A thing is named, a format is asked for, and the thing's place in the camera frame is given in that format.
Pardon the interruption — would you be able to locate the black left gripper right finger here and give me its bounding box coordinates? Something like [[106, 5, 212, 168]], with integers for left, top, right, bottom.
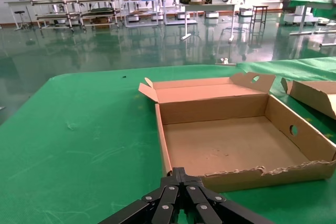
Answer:
[[183, 166, 275, 224]]

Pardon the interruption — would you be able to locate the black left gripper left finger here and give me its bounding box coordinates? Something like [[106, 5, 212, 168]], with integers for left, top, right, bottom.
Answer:
[[99, 166, 184, 224]]

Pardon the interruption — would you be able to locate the empty brown cardboard box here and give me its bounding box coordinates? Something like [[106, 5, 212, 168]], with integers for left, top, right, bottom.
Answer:
[[138, 71, 336, 194]]

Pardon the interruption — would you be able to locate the green table mat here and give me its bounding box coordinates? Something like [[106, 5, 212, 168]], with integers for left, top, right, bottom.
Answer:
[[0, 56, 336, 224]]

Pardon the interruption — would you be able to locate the white legged table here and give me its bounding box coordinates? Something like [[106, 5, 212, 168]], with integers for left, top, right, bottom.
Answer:
[[180, 2, 238, 43]]

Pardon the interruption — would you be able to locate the green topped table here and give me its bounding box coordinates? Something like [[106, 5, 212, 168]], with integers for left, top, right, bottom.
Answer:
[[287, 0, 336, 36]]

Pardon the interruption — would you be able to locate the black round stool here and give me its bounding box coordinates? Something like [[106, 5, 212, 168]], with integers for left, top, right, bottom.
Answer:
[[13, 10, 34, 30]]

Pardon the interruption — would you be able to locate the white workbench table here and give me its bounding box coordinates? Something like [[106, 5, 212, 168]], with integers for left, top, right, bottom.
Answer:
[[4, 0, 35, 31]]

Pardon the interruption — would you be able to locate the brown cardboard box with cables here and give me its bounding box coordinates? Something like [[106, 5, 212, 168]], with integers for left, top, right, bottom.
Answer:
[[280, 78, 336, 120]]

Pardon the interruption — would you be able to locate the black square frame stool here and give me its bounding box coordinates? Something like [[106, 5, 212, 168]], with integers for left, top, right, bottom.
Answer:
[[248, 4, 269, 39]]

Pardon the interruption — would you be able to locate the pipe frame trolley rack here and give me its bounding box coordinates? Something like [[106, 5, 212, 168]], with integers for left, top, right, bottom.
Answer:
[[30, 0, 122, 33]]

